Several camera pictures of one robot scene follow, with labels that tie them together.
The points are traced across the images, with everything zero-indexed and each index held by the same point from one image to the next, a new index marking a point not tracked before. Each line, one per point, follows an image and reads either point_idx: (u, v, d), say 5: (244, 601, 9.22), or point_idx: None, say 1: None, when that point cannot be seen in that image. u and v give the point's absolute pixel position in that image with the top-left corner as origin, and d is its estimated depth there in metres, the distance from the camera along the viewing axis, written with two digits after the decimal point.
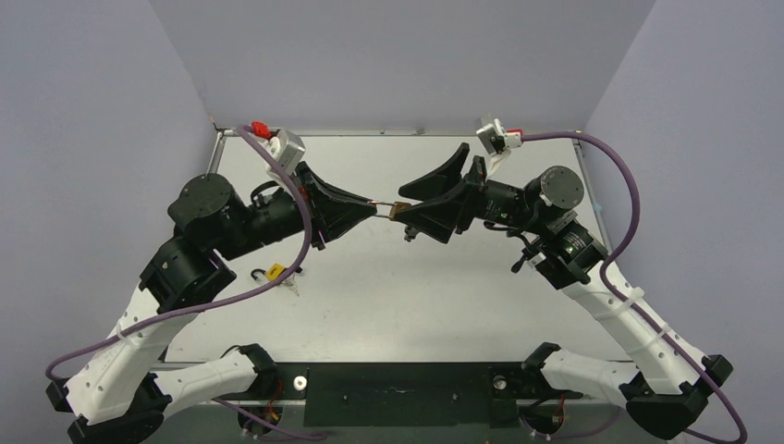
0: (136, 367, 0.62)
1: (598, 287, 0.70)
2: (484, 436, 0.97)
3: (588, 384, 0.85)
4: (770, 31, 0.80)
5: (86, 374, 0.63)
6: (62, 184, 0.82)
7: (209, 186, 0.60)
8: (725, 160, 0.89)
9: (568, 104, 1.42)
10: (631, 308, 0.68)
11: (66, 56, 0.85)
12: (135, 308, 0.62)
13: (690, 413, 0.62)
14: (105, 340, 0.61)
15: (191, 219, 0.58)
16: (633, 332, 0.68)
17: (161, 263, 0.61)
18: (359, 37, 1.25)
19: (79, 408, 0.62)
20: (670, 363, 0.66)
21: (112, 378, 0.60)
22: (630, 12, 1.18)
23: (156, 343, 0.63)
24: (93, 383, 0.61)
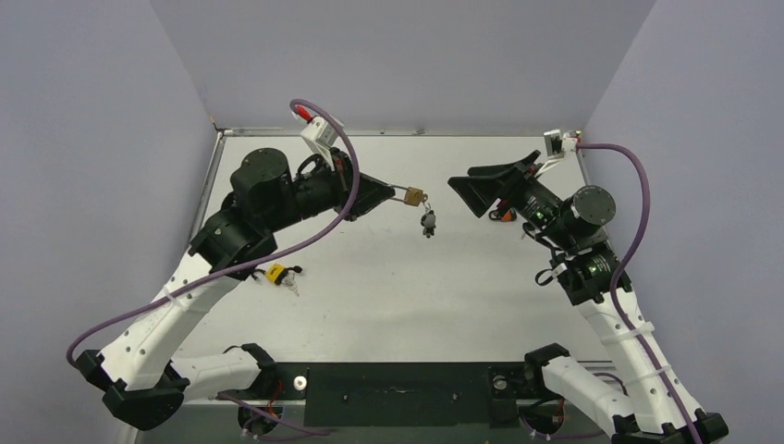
0: (178, 331, 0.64)
1: (606, 308, 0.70)
2: (484, 435, 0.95)
3: (584, 402, 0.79)
4: (765, 33, 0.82)
5: (125, 340, 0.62)
6: (67, 178, 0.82)
7: (267, 157, 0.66)
8: (719, 159, 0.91)
9: (565, 104, 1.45)
10: (636, 338, 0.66)
11: (70, 52, 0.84)
12: (183, 271, 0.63)
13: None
14: (154, 302, 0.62)
15: (253, 183, 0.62)
16: (631, 361, 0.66)
17: (214, 229, 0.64)
18: (361, 38, 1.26)
19: (116, 374, 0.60)
20: (660, 402, 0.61)
21: (159, 339, 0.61)
22: (627, 16, 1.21)
23: (200, 306, 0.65)
24: (136, 346, 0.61)
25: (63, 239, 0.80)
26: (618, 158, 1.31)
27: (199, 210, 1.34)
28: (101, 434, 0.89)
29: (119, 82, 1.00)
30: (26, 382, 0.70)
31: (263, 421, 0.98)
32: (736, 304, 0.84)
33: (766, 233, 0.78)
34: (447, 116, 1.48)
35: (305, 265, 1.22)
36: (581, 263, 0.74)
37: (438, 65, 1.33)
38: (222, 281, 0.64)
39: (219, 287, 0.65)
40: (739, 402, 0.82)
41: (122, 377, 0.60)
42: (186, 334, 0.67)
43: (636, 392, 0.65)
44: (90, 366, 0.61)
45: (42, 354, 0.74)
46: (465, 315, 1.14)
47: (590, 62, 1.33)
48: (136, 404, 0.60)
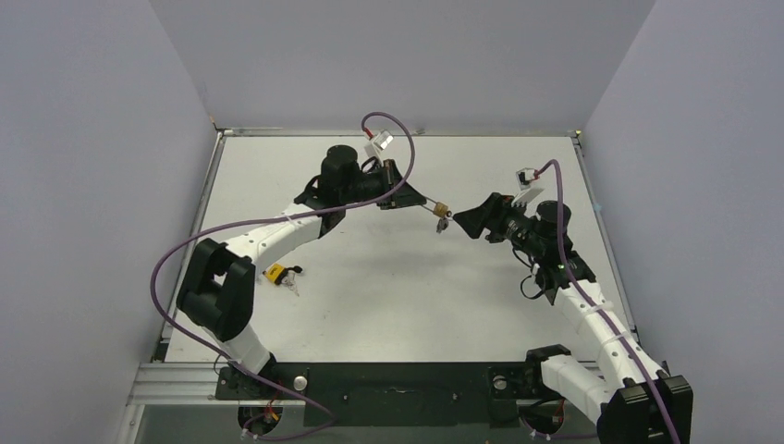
0: (283, 244, 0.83)
1: (569, 290, 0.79)
2: (484, 436, 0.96)
3: (576, 395, 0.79)
4: (761, 34, 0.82)
5: (242, 239, 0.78)
6: (65, 178, 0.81)
7: (344, 147, 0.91)
8: (716, 159, 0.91)
9: (564, 104, 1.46)
10: (595, 311, 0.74)
11: (68, 52, 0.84)
12: (292, 209, 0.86)
13: (626, 404, 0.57)
14: (276, 218, 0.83)
15: (338, 164, 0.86)
16: (595, 333, 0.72)
17: (312, 195, 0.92)
18: (361, 38, 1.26)
19: (241, 252, 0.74)
20: (621, 363, 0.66)
21: (275, 240, 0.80)
22: (626, 16, 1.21)
23: (297, 238, 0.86)
24: (257, 240, 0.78)
25: (62, 239, 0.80)
26: (618, 158, 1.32)
27: (199, 210, 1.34)
28: (100, 434, 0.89)
29: (117, 81, 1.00)
30: (25, 383, 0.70)
31: (263, 421, 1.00)
32: (734, 303, 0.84)
33: (765, 232, 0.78)
34: (447, 115, 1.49)
35: (305, 265, 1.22)
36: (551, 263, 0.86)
37: (438, 65, 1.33)
38: (315, 224, 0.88)
39: (311, 231, 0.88)
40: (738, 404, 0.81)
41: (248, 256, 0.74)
42: (277, 255, 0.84)
43: (605, 363, 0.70)
44: (213, 246, 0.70)
45: (41, 352, 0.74)
46: (466, 314, 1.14)
47: (589, 61, 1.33)
48: (248, 285, 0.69)
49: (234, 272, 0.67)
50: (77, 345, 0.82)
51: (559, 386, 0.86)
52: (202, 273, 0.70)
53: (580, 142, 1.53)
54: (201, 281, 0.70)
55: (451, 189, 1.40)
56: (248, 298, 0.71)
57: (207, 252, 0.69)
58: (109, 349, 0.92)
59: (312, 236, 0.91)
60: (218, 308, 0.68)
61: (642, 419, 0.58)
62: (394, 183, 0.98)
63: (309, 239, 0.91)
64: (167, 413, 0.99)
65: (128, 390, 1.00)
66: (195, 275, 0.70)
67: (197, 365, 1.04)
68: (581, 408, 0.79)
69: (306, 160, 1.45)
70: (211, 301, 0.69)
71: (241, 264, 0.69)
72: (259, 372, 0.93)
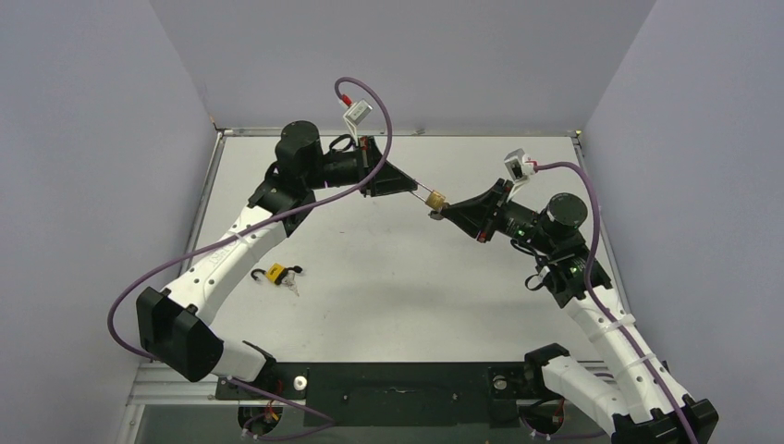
0: (238, 267, 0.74)
1: (587, 303, 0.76)
2: (484, 436, 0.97)
3: (580, 399, 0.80)
4: (761, 35, 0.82)
5: (188, 277, 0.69)
6: (66, 178, 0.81)
7: (300, 129, 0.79)
8: (716, 160, 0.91)
9: (564, 104, 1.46)
10: (618, 329, 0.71)
11: (68, 53, 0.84)
12: (246, 219, 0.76)
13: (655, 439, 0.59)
14: (222, 240, 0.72)
15: (296, 150, 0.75)
16: (617, 352, 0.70)
17: (268, 191, 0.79)
18: (361, 38, 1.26)
19: (185, 302, 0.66)
20: (647, 389, 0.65)
21: (228, 268, 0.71)
22: (626, 17, 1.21)
23: (261, 248, 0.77)
24: (205, 276, 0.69)
25: (62, 240, 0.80)
26: (618, 158, 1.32)
27: (200, 210, 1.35)
28: (100, 435, 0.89)
29: (117, 81, 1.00)
30: (27, 384, 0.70)
31: (263, 421, 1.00)
32: (734, 304, 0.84)
33: (764, 233, 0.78)
34: (447, 115, 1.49)
35: (305, 265, 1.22)
36: (564, 266, 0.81)
37: (438, 66, 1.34)
38: (276, 229, 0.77)
39: (279, 231, 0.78)
40: (739, 404, 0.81)
41: (193, 305, 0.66)
42: (238, 278, 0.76)
43: (624, 382, 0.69)
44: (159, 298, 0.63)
45: (43, 353, 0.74)
46: (466, 314, 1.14)
47: (589, 62, 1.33)
48: (202, 334, 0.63)
49: (181, 327, 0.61)
50: (76, 347, 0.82)
51: (560, 386, 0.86)
52: (153, 326, 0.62)
53: (580, 142, 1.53)
54: (153, 332, 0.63)
55: (452, 188, 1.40)
56: (206, 342, 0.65)
57: (150, 306, 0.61)
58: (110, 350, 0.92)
59: (277, 238, 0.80)
60: (179, 358, 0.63)
61: None
62: (371, 166, 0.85)
63: (276, 240, 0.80)
64: (169, 413, 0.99)
65: (128, 390, 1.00)
66: (145, 326, 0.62)
67: None
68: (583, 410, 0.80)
69: None
70: (171, 350, 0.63)
71: (188, 315, 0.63)
72: (253, 379, 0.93)
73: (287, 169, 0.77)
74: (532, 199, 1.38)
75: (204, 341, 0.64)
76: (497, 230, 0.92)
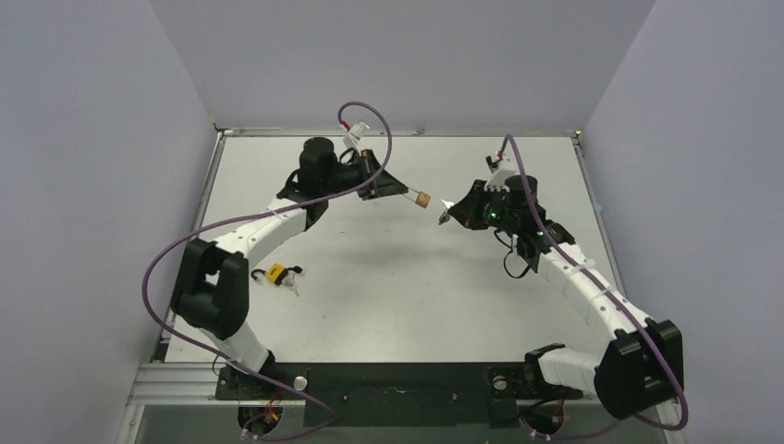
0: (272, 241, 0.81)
1: (552, 255, 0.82)
2: (484, 436, 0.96)
3: (573, 375, 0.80)
4: (761, 35, 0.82)
5: (233, 234, 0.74)
6: (64, 177, 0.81)
7: (321, 141, 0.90)
8: (716, 160, 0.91)
9: (564, 104, 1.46)
10: (580, 271, 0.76)
11: (67, 53, 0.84)
12: (276, 204, 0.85)
13: (622, 358, 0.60)
14: (262, 215, 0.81)
15: (318, 156, 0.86)
16: (581, 290, 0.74)
17: (291, 191, 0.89)
18: (361, 38, 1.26)
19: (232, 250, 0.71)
20: (611, 316, 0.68)
21: (267, 234, 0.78)
22: (625, 18, 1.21)
23: (286, 230, 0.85)
24: (249, 235, 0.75)
25: (61, 240, 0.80)
26: (618, 158, 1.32)
27: (200, 210, 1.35)
28: (99, 435, 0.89)
29: (116, 81, 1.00)
30: (25, 383, 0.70)
31: (263, 421, 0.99)
32: (734, 303, 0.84)
33: (764, 235, 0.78)
34: (447, 116, 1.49)
35: (305, 265, 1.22)
36: (530, 232, 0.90)
37: (437, 66, 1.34)
38: (300, 217, 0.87)
39: (302, 223, 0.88)
40: (741, 404, 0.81)
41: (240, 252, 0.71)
42: (264, 254, 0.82)
43: (594, 319, 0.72)
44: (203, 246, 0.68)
45: (41, 352, 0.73)
46: (466, 314, 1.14)
47: (589, 62, 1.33)
48: (241, 280, 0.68)
49: (227, 269, 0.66)
50: (75, 347, 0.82)
51: (556, 370, 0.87)
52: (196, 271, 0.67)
53: (580, 142, 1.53)
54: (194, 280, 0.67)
55: (452, 188, 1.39)
56: (240, 292, 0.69)
57: (197, 253, 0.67)
58: (110, 349, 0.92)
59: (294, 230, 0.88)
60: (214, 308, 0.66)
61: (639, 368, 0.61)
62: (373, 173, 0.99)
63: (294, 232, 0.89)
64: (168, 413, 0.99)
65: (128, 390, 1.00)
66: (189, 276, 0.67)
67: (198, 365, 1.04)
68: (579, 386, 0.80)
69: None
70: (204, 301, 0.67)
71: (234, 260, 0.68)
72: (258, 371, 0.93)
73: (309, 176, 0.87)
74: None
75: (240, 289, 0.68)
76: (479, 220, 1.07)
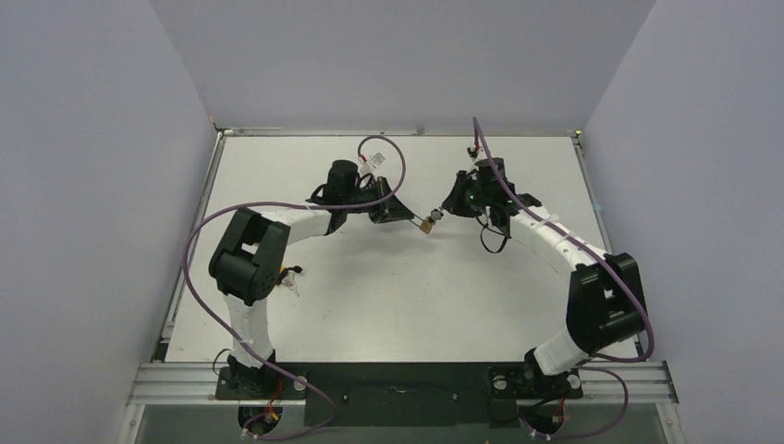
0: (297, 231, 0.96)
1: (520, 216, 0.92)
2: (484, 436, 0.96)
3: (561, 348, 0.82)
4: (761, 34, 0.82)
5: (275, 210, 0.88)
6: (64, 177, 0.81)
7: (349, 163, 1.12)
8: (716, 159, 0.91)
9: (564, 104, 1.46)
10: (545, 224, 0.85)
11: (67, 52, 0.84)
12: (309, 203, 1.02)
13: (583, 289, 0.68)
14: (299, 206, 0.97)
15: (343, 173, 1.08)
16: (545, 239, 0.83)
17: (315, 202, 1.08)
18: (361, 38, 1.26)
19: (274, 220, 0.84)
20: (573, 254, 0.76)
21: (299, 221, 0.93)
22: (625, 18, 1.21)
23: (310, 226, 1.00)
24: (285, 216, 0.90)
25: (61, 239, 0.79)
26: (617, 157, 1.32)
27: (200, 210, 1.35)
28: (100, 435, 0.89)
29: (116, 82, 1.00)
30: (25, 383, 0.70)
31: (263, 421, 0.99)
32: (734, 303, 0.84)
33: (765, 234, 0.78)
34: (447, 116, 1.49)
35: (305, 265, 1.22)
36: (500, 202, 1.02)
37: (438, 66, 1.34)
38: (323, 217, 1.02)
39: (323, 224, 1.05)
40: (741, 404, 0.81)
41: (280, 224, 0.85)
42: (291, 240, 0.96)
43: (560, 263, 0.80)
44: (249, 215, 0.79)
45: (41, 353, 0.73)
46: (466, 314, 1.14)
47: (589, 62, 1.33)
48: (281, 245, 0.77)
49: (273, 231, 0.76)
50: (75, 347, 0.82)
51: (548, 355, 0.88)
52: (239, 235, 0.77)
53: (580, 142, 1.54)
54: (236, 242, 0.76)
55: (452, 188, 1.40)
56: (278, 258, 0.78)
57: (245, 219, 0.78)
58: (110, 349, 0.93)
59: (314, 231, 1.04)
60: (251, 266, 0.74)
61: (601, 292, 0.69)
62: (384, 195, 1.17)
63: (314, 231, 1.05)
64: (168, 413, 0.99)
65: (128, 390, 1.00)
66: (233, 238, 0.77)
67: (198, 365, 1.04)
68: (570, 359, 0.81)
69: (305, 160, 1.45)
70: (242, 260, 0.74)
71: (275, 228, 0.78)
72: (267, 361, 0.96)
73: (333, 188, 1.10)
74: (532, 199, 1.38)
75: (277, 253, 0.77)
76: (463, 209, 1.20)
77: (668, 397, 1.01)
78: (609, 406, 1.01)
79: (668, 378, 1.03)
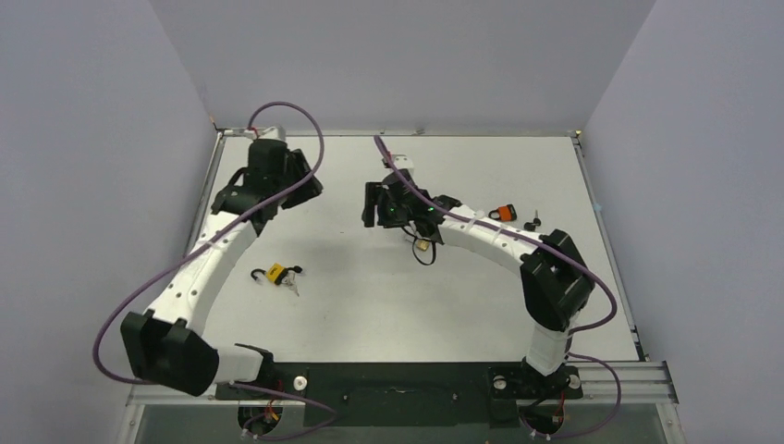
0: (220, 270, 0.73)
1: (446, 223, 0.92)
2: (484, 436, 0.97)
3: (540, 339, 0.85)
4: (759, 35, 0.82)
5: (172, 291, 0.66)
6: (63, 177, 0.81)
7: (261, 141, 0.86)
8: (715, 159, 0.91)
9: (565, 104, 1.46)
10: (473, 223, 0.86)
11: (67, 54, 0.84)
12: (213, 227, 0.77)
13: (536, 277, 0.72)
14: (195, 252, 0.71)
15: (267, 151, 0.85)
16: (482, 238, 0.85)
17: (228, 194, 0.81)
18: (361, 38, 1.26)
19: (171, 315, 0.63)
20: (512, 247, 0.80)
21: (214, 269, 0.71)
22: (625, 17, 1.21)
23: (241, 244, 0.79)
24: (189, 286, 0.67)
25: (61, 239, 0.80)
26: (617, 157, 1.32)
27: (200, 209, 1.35)
28: (100, 434, 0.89)
29: (116, 82, 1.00)
30: (25, 384, 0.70)
31: (263, 421, 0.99)
32: (733, 303, 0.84)
33: (763, 234, 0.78)
34: (447, 116, 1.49)
35: (304, 265, 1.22)
36: (420, 213, 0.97)
37: (437, 66, 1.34)
38: (247, 228, 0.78)
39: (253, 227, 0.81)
40: (741, 404, 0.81)
41: (181, 317, 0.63)
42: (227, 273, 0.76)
43: (504, 258, 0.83)
44: (140, 319, 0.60)
45: (40, 353, 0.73)
46: (465, 314, 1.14)
47: (588, 63, 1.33)
48: (197, 344, 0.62)
49: (174, 343, 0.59)
50: (75, 347, 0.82)
51: (536, 353, 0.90)
52: (142, 351, 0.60)
53: (580, 142, 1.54)
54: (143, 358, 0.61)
55: (452, 188, 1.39)
56: (203, 351, 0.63)
57: (136, 330, 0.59)
58: (111, 349, 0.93)
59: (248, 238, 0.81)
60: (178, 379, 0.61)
61: (553, 278, 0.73)
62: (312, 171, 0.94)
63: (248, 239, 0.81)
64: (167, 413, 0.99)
65: (128, 390, 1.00)
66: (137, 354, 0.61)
67: None
68: (553, 346, 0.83)
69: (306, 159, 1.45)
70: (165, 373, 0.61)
71: (179, 330, 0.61)
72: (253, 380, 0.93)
73: (257, 170, 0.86)
74: (532, 198, 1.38)
75: (200, 347, 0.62)
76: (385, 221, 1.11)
77: (668, 397, 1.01)
78: (606, 405, 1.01)
79: (668, 378, 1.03)
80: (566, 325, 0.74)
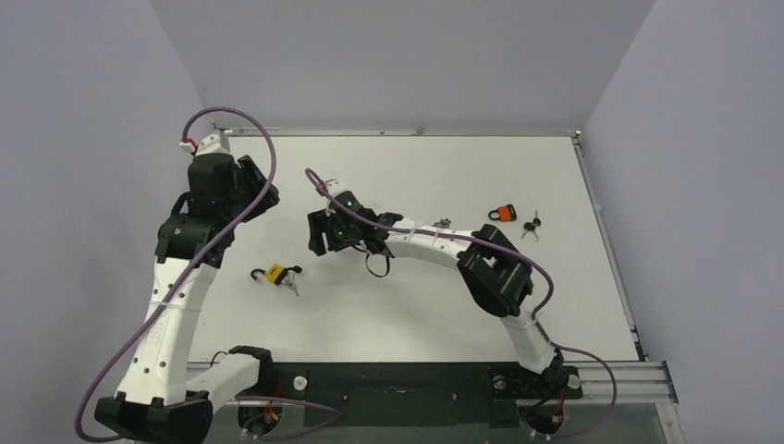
0: (187, 327, 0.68)
1: (391, 236, 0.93)
2: (484, 436, 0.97)
3: (521, 336, 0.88)
4: (758, 36, 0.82)
5: (138, 370, 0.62)
6: (62, 177, 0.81)
7: (202, 160, 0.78)
8: (713, 159, 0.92)
9: (564, 104, 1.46)
10: (412, 230, 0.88)
11: (67, 54, 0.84)
12: (165, 280, 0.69)
13: (474, 271, 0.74)
14: (148, 322, 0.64)
15: (209, 170, 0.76)
16: (422, 243, 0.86)
17: (172, 231, 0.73)
18: (361, 38, 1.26)
19: (145, 397, 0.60)
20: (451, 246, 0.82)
21: (178, 336, 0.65)
22: (624, 18, 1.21)
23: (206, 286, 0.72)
24: (154, 362, 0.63)
25: (60, 239, 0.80)
26: (617, 157, 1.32)
27: None
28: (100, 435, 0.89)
29: (116, 81, 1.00)
30: (26, 385, 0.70)
31: (263, 421, 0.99)
32: (732, 302, 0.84)
33: (762, 234, 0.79)
34: (447, 116, 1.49)
35: (304, 265, 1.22)
36: (369, 232, 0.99)
37: (437, 66, 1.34)
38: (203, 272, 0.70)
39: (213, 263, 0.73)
40: (740, 404, 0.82)
41: (156, 396, 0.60)
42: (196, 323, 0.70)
43: (447, 260, 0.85)
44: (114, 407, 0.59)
45: (41, 353, 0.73)
46: (465, 314, 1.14)
47: (587, 63, 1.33)
48: (178, 413, 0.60)
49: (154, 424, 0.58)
50: (75, 346, 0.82)
51: (523, 351, 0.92)
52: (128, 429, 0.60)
53: (579, 142, 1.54)
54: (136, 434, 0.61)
55: (452, 188, 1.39)
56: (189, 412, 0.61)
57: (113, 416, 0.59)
58: (111, 350, 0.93)
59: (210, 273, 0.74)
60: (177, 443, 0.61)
61: (489, 269, 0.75)
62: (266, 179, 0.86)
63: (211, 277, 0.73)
64: None
65: None
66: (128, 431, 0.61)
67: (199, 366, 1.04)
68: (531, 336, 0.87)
69: (306, 159, 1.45)
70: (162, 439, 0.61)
71: (155, 411, 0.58)
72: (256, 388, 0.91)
73: (202, 194, 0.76)
74: (532, 198, 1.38)
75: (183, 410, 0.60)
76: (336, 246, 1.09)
77: (668, 397, 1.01)
78: (604, 405, 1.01)
79: (668, 378, 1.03)
80: (514, 309, 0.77)
